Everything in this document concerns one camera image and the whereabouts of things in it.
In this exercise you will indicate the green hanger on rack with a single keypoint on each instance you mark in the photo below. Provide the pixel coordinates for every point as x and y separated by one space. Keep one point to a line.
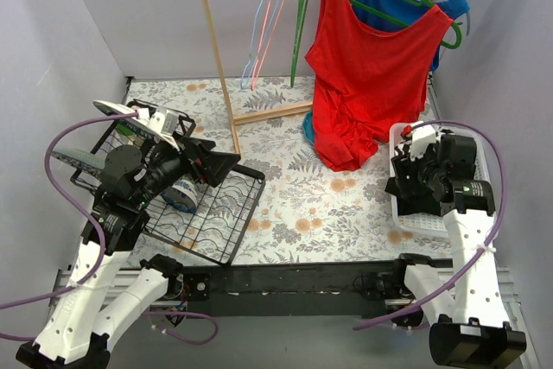
302 6

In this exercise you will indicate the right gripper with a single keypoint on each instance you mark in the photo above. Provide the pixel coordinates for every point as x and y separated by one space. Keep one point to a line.
406 174

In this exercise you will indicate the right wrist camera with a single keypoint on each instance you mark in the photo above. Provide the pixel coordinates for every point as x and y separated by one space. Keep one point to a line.
418 136

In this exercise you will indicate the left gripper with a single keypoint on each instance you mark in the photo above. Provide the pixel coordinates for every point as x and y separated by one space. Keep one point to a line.
195 162

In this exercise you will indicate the teal dish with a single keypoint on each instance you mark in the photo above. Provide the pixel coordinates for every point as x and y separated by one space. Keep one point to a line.
308 129

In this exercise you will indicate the black wire dish rack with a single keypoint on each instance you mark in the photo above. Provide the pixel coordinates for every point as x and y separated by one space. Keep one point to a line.
215 232

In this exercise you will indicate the blue tank top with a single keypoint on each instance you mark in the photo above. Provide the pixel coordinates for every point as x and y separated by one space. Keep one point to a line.
407 13

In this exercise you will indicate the grey patterned plate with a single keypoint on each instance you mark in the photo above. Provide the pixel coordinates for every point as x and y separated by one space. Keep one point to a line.
80 156

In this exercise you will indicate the black tank top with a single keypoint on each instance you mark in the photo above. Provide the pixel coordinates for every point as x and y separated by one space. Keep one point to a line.
392 188

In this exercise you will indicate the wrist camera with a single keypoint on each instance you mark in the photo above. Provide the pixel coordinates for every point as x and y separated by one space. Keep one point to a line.
418 136
161 124

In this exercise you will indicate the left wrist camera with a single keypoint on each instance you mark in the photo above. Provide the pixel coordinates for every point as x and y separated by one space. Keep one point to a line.
161 124

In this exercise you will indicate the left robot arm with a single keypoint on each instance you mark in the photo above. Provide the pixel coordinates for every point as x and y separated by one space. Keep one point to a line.
82 331

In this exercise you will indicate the red tank top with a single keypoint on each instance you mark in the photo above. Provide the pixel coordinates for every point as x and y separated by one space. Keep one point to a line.
367 79

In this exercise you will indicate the blue patterned bowl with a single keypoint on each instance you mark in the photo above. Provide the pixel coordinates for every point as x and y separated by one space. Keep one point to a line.
182 196

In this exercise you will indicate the white green rimmed plate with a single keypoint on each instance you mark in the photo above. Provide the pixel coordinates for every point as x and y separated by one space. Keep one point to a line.
111 109

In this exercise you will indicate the white plastic basket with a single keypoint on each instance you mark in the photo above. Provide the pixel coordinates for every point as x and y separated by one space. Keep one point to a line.
422 223

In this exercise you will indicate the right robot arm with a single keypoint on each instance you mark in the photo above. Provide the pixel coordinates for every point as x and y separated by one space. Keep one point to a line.
469 327

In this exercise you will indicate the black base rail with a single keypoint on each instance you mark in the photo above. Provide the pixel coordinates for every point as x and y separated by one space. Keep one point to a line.
362 289

